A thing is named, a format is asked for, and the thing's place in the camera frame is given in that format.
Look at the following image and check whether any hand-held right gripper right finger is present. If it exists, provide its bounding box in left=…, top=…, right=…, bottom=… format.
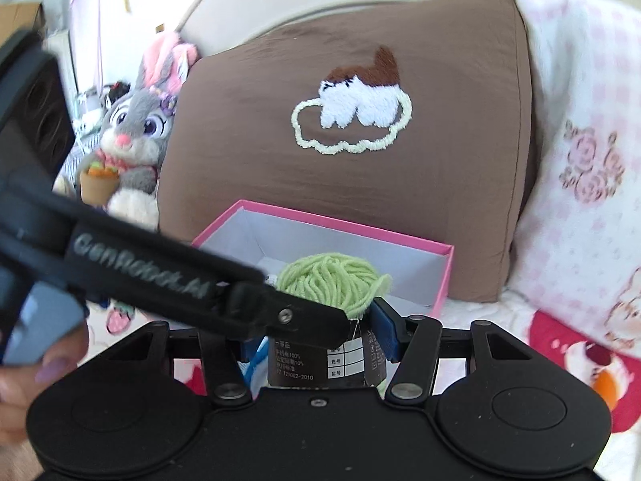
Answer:
left=373, top=298, right=534, bottom=404

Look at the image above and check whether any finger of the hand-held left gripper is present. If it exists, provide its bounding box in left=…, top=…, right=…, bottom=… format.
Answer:
left=215, top=283, right=349, bottom=346

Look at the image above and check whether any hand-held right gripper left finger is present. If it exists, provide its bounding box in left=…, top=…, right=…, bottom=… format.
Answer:
left=107, top=321, right=264, bottom=406

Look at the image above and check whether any green yarn ball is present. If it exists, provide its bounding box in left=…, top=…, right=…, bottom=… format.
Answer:
left=268, top=253, right=394, bottom=392

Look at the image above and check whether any pink cardboard box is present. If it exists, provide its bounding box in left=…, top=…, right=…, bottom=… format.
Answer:
left=190, top=199, right=456, bottom=319

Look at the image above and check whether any person's left hand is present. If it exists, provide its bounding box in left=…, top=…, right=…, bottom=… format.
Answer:
left=0, top=321, right=90, bottom=446

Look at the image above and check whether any grey bunny plush toy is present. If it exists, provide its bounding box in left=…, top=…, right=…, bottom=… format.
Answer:
left=52, top=31, right=201, bottom=231

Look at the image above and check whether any brown embroidered pillow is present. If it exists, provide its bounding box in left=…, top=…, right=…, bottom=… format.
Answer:
left=157, top=0, right=539, bottom=304

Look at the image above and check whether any bear printed blanket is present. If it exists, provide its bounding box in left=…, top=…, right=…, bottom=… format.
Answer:
left=85, top=285, right=641, bottom=442

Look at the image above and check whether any brown cardboard box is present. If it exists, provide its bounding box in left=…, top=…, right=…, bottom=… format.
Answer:
left=0, top=2, right=47, bottom=41

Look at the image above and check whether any pink checkered bunny pillow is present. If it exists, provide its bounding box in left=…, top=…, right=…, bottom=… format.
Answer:
left=501, top=0, right=641, bottom=352

